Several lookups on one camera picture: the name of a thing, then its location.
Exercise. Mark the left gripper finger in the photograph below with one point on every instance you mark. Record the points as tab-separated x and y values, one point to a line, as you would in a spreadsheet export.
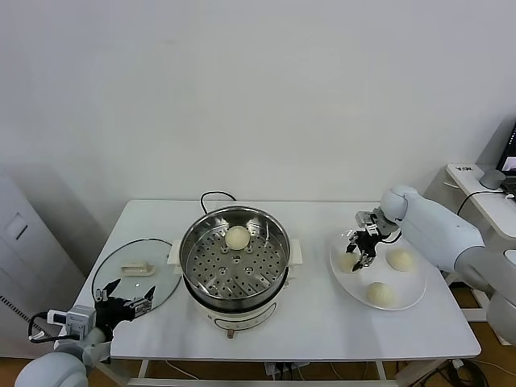
143	305
105	291

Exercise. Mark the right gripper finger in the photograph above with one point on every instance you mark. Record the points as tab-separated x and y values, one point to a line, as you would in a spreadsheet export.
364	261
352	240

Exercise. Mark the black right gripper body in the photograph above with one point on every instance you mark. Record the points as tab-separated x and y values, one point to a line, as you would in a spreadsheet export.
371	241

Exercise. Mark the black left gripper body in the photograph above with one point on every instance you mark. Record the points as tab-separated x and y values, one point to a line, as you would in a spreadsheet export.
112	312

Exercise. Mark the round white steamed baozi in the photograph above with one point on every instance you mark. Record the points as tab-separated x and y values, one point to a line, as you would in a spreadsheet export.
236	237
381	295
400	259
343	264

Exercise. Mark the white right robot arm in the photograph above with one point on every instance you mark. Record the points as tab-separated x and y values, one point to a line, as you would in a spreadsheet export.
435	230

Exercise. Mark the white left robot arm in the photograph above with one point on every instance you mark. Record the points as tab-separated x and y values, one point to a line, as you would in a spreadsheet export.
52	367

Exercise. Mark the stainless steel steamer basket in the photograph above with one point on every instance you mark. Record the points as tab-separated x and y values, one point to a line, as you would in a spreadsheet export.
278	242

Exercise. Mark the white round plate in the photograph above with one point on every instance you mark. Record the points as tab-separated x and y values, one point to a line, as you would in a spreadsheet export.
350	288

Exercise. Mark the white cabinet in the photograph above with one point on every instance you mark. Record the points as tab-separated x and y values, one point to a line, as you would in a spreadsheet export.
24	242

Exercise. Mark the cream electric cooker base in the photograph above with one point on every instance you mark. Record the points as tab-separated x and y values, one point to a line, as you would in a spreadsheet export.
242	318

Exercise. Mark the white desk foot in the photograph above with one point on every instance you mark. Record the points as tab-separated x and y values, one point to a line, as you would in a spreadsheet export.
479	306

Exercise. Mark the white power strip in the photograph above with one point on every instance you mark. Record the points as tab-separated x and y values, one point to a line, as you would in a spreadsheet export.
282	369

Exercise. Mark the grey round desk object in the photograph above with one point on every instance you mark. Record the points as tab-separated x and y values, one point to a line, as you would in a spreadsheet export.
492	178

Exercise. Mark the dark laptop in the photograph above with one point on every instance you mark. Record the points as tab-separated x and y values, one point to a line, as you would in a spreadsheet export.
511	149

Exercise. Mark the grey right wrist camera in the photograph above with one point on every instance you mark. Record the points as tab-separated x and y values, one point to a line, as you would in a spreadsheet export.
364	217

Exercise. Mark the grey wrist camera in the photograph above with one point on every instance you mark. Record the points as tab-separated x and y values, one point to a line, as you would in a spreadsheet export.
78	318
364	217

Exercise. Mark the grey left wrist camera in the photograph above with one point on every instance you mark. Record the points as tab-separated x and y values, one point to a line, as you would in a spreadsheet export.
78	318

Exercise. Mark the white table frame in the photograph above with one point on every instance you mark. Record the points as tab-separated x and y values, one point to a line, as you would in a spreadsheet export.
201	383

